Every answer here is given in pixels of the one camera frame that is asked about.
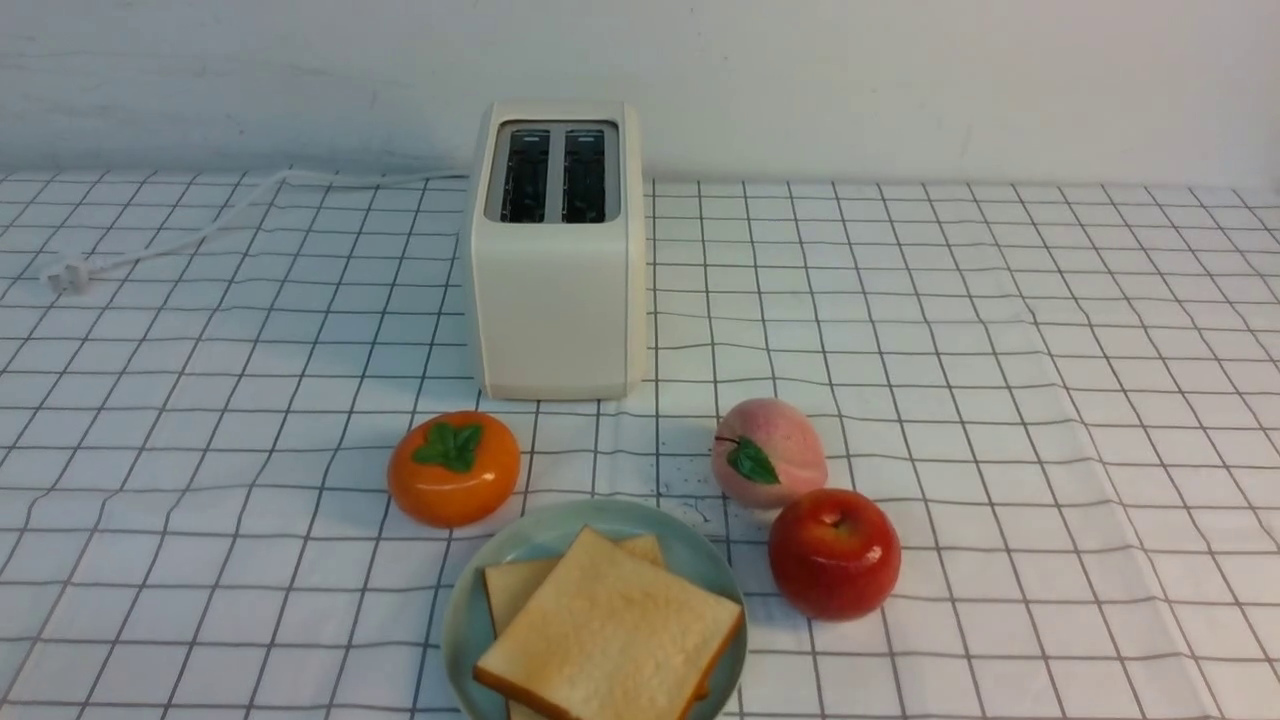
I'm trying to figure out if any toast slice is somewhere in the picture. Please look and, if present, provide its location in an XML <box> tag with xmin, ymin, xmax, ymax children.
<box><xmin>472</xmin><ymin>527</ymin><xmax>746</xmax><ymax>720</ymax></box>
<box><xmin>484</xmin><ymin>533</ymin><xmax>713</xmax><ymax>720</ymax></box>

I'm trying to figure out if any white two-slot toaster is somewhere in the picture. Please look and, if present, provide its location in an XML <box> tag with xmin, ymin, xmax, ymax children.
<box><xmin>460</xmin><ymin>100</ymin><xmax>650</xmax><ymax>401</ymax></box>

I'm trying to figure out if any pink peach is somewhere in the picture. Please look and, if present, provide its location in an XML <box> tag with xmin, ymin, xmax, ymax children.
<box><xmin>710</xmin><ymin>397</ymin><xmax>829</xmax><ymax>510</ymax></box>

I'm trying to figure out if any light green plate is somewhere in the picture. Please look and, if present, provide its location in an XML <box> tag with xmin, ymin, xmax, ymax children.
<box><xmin>433</xmin><ymin>497</ymin><xmax>744</xmax><ymax>719</ymax></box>

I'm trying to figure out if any orange persimmon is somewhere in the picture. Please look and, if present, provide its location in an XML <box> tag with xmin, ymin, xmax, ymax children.
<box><xmin>387</xmin><ymin>410</ymin><xmax>521</xmax><ymax>529</ymax></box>

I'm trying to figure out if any red apple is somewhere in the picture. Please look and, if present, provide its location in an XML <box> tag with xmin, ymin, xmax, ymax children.
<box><xmin>767</xmin><ymin>488</ymin><xmax>902</xmax><ymax>623</ymax></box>

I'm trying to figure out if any white grid tablecloth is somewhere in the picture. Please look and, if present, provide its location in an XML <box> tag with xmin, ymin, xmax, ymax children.
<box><xmin>1</xmin><ymin>173</ymin><xmax>1279</xmax><ymax>719</ymax></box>

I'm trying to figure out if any white power cable with plug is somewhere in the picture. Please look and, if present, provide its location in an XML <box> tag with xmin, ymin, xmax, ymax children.
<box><xmin>44</xmin><ymin>170</ymin><xmax>474</xmax><ymax>297</ymax></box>

